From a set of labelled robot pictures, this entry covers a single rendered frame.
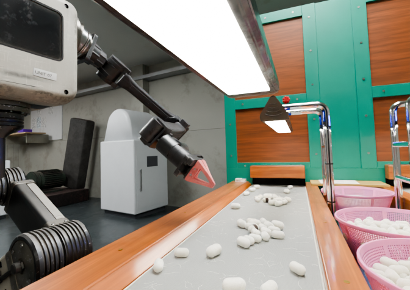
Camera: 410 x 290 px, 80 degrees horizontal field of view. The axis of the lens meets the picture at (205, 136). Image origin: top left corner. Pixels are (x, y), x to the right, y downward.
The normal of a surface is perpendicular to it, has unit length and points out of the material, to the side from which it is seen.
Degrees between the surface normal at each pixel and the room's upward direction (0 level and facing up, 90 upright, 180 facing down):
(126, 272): 45
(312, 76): 90
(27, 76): 90
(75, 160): 90
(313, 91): 90
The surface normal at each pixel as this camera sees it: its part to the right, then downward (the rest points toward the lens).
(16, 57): 0.87, -0.06
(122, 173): -0.55, -0.04
